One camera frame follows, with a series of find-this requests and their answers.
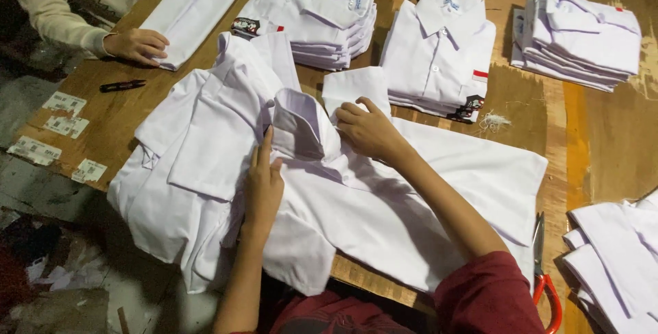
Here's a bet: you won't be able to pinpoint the heap of unfolded white shirts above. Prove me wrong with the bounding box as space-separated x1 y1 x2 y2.
106 31 304 295

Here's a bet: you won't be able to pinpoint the black thread snips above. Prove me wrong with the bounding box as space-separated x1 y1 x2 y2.
99 79 148 94

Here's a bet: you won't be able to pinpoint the long folded white shirt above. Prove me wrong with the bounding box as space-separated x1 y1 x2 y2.
138 0 263 72

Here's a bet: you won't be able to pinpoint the pile of white shirt pieces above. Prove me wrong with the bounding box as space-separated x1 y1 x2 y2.
561 189 658 334

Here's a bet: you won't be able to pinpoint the stack of folded white shirts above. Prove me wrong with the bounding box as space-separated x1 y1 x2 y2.
379 0 497 123
510 0 643 93
231 0 378 72

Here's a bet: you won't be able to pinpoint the red-handled scissors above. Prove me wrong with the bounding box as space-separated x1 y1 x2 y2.
531 212 563 334

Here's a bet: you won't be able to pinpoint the white collared shirt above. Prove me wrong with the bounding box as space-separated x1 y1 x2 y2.
261 66 549 297

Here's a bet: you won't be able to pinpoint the tuft of white thread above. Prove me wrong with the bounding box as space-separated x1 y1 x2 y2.
477 110 513 134

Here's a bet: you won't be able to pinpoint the person's left hand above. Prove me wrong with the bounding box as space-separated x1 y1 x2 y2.
242 126 285 233

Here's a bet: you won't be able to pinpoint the person's right hand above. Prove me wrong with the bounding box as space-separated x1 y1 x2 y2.
335 97 413 164

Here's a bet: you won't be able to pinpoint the person's dark red shirt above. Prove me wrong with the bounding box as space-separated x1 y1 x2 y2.
230 250 547 334

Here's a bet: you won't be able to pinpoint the white paper label sticker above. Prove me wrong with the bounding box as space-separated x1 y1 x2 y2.
7 136 63 166
70 159 108 185
41 91 87 117
43 115 90 140

